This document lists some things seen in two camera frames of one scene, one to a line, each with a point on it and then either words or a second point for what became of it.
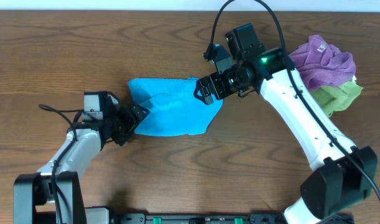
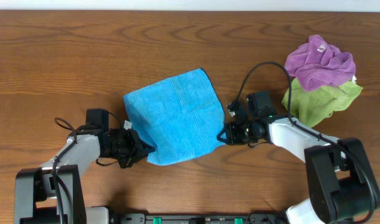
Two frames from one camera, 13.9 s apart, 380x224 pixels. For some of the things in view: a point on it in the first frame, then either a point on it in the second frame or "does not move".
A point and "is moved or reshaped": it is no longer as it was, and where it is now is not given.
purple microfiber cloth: (319, 63) does not move
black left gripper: (133, 121) → (138, 149)
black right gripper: (213, 80) → (230, 130)
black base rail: (259, 218) does not move
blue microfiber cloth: (174, 108) is moved or reshaped
